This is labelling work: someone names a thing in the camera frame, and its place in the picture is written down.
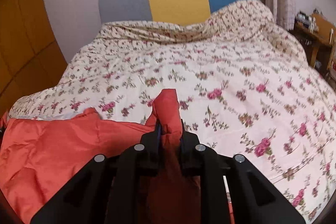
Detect orange puffer jacket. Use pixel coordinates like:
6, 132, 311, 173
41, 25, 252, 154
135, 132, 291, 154
1, 89, 234, 223

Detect floral bed quilt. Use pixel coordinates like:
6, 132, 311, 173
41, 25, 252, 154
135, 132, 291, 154
8, 0, 335, 223

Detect wooden wardrobe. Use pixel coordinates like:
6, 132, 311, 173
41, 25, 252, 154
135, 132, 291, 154
1, 0, 67, 114

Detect wooden bedside table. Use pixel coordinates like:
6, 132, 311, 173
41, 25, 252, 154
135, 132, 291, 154
290, 13, 335, 78

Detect items on bedside table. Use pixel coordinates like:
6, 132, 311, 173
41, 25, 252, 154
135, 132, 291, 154
295, 11, 319, 32

